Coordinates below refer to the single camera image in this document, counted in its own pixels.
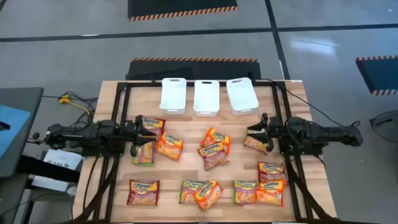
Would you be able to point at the lime chili shrimp ramen pack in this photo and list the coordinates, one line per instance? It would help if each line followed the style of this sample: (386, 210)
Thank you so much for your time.
(186, 191)
(144, 155)
(255, 143)
(244, 193)

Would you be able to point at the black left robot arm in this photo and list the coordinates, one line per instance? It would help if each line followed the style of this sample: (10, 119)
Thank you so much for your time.
(93, 133)

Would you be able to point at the blue sheet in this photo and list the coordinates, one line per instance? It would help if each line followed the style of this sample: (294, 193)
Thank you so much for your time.
(15, 137)

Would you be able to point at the yellow power plug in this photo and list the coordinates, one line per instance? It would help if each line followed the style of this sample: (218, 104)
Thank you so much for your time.
(64, 99)

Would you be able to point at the red roast beef ramen pack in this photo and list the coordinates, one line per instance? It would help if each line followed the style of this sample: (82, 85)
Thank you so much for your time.
(271, 171)
(213, 157)
(143, 193)
(157, 124)

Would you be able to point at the clear tape roll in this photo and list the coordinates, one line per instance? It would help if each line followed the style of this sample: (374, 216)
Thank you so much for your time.
(71, 190)

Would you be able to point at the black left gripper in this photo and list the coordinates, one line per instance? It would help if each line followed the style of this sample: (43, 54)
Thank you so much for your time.
(130, 134)

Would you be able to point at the grey side desk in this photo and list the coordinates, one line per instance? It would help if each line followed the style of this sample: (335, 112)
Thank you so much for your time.
(21, 99)

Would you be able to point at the orange chicken ramen pack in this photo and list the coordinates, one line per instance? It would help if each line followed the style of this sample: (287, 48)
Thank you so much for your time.
(271, 193)
(217, 136)
(169, 146)
(207, 195)

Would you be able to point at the black desk beam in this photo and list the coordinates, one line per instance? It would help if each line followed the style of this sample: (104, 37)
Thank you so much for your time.
(46, 168)

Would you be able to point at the small black object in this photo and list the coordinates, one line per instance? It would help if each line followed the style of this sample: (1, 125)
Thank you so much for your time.
(3, 126)

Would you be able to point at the white plastic bin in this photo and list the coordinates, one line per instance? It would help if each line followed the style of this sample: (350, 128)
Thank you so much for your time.
(206, 98)
(173, 96)
(242, 96)

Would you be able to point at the white printed box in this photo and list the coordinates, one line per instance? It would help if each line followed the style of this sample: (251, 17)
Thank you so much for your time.
(62, 157)

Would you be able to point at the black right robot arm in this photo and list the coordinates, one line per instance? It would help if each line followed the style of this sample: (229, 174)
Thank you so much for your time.
(311, 130)

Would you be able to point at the black metal table frame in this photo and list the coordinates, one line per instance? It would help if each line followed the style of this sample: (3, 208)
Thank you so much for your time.
(140, 84)

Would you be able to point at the white paper sheet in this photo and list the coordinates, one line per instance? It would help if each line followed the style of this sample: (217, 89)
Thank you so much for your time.
(46, 183)

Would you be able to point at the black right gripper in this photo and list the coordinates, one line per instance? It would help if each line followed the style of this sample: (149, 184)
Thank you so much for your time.
(276, 132)

